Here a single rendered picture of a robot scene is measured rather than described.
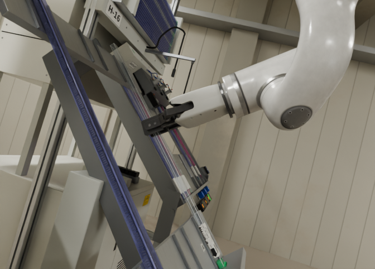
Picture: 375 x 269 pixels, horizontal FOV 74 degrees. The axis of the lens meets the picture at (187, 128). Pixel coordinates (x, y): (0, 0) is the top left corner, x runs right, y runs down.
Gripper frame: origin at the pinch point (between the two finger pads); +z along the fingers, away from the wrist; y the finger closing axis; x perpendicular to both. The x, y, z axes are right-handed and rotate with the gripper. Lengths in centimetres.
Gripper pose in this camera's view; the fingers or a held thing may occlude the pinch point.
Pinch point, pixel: (155, 126)
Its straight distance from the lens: 51.9
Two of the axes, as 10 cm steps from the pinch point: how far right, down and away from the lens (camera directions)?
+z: -9.2, 3.4, 2.0
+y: -2.6, -1.3, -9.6
